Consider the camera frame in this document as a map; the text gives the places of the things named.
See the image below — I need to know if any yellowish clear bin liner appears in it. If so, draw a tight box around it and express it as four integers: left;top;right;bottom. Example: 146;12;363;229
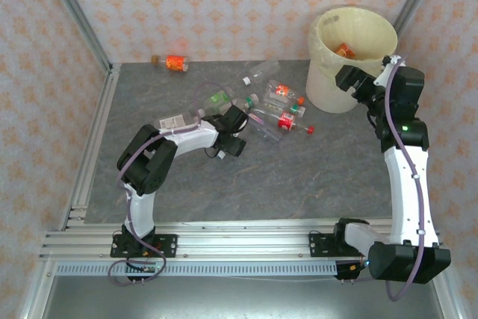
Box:
305;5;399;84

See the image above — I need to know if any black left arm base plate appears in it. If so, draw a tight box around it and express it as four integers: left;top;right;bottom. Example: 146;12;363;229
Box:
110;234;179;259

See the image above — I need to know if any clear bottle purple cap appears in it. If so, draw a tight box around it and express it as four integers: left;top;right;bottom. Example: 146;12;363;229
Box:
246;108;282;143

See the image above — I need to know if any grey label bottle white cap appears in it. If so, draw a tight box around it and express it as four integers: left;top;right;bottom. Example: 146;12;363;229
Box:
154;109;206;130

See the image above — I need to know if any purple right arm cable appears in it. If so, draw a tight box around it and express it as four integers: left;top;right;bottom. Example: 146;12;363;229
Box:
349;56;429;302

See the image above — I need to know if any cream plastic bin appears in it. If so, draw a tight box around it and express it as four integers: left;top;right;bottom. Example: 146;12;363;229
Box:
305;5;399;114

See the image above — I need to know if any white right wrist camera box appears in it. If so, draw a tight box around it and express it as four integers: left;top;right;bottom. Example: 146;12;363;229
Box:
373;55;406;87

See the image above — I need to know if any grey slotted cable duct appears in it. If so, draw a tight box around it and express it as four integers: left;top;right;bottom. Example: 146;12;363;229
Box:
55;261;339;277

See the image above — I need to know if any green label clear bottle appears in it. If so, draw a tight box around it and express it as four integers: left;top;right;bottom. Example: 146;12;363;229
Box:
204;87;235;113

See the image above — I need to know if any aluminium mounting rail beam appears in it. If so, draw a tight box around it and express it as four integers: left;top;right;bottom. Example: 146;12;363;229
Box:
39;220;449;262

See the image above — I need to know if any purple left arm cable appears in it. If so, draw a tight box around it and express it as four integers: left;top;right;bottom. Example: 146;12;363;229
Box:
108;82;235;286

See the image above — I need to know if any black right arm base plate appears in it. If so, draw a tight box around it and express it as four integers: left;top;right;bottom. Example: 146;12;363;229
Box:
308;232;376;259

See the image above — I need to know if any square bottle green neck wrap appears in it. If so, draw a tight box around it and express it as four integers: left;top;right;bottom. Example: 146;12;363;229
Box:
229;93;261;113

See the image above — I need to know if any aluminium side rail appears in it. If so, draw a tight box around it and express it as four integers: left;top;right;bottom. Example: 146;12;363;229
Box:
58;63;122;231

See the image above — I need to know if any red label bottle red cap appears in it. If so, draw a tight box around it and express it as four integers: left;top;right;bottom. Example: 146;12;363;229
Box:
267;109;315;136

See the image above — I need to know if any clear bottle green cap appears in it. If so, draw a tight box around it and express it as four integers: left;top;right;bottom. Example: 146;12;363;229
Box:
250;103;307;120

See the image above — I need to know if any orange label bottle brown cap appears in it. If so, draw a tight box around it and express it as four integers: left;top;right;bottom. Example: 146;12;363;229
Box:
151;55;190;72

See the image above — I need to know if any grey metal lower panel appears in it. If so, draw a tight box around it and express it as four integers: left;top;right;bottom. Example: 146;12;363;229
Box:
40;276;445;319

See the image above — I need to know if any clear bottle white cap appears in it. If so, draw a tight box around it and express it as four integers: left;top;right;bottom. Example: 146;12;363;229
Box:
242;60;281;86

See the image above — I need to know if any clear bottle orange cap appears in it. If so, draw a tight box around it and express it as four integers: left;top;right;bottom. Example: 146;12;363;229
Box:
263;79;305;107

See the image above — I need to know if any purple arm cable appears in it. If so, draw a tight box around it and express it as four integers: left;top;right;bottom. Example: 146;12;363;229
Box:
349;56;429;302
108;82;235;286

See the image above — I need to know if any aluminium frame leg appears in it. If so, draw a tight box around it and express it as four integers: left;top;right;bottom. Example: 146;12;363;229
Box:
18;261;57;319
432;270;464;319

